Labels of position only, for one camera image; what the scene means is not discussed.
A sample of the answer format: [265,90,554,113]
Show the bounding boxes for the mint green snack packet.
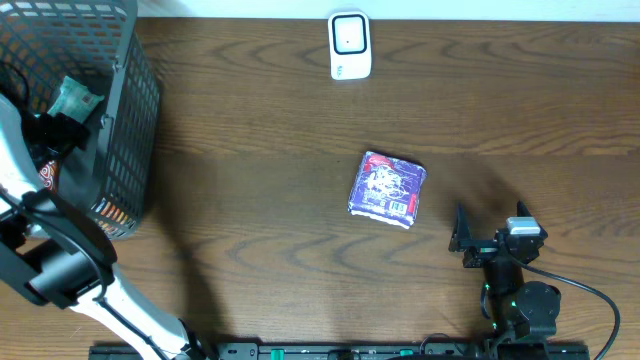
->
[48,76,104,123]

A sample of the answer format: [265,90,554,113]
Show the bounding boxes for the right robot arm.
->
[448,202,561,359]

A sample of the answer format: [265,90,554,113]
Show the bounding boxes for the purple noodle packet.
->
[347,151,428,229]

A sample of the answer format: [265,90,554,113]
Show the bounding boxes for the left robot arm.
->
[1,97,218,359]

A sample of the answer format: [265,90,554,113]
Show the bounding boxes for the red orange snack bar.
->
[39,160,59,192]

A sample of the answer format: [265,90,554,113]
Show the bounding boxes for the grey plastic mesh basket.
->
[1,0,160,235]

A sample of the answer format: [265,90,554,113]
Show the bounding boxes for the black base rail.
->
[88,341,592,360]

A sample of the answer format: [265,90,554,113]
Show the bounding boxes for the right black cable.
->
[504,249,622,360]

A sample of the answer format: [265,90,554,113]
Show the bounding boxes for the small orange box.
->
[92,198,136,239]

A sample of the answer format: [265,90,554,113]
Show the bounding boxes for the white barcode scanner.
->
[327,11,372,81]

